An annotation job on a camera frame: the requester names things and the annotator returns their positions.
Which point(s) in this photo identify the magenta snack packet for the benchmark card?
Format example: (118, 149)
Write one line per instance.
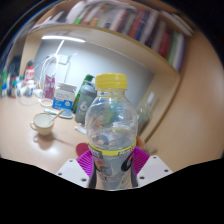
(49, 86)

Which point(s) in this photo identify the cream ceramic cup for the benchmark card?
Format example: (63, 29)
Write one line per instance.
(41, 125)

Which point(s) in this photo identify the clear yellow-capped drink bottle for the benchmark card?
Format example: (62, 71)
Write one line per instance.
(111, 113)

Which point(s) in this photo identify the grey shaker bottle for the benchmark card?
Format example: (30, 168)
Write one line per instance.
(83, 103)

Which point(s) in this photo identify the clear glass bottle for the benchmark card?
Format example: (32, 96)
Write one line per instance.
(146, 111)

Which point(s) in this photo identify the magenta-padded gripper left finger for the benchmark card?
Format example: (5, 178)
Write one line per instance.
(71, 170)

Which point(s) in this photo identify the wooden shelf unit with books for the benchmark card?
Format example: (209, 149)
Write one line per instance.
(146, 30)

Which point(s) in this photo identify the tall green bottle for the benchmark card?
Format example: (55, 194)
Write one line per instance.
(87, 79)

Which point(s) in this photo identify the spoon in cup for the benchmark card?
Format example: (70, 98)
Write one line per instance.
(56, 116)

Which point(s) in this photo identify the blue and white carton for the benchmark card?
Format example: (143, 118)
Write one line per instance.
(64, 96)

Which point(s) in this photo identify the flat round red coaster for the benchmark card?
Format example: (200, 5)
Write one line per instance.
(81, 148)

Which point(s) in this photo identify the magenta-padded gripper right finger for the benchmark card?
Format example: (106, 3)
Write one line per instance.
(153, 168)

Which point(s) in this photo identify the white wall power socket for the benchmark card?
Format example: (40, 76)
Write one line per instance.
(62, 59)

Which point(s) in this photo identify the red and white can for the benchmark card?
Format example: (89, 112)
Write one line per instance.
(30, 75)

